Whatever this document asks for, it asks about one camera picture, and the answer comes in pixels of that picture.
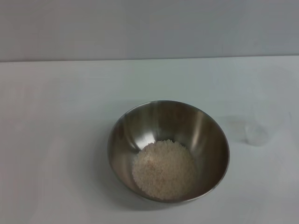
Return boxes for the clear plastic cup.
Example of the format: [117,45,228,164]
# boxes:
[244,108,293,148]

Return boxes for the stainless steel bowl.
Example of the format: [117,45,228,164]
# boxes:
[107,100,231,203]

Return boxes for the white rice grains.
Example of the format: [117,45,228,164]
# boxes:
[132,139,199,200]

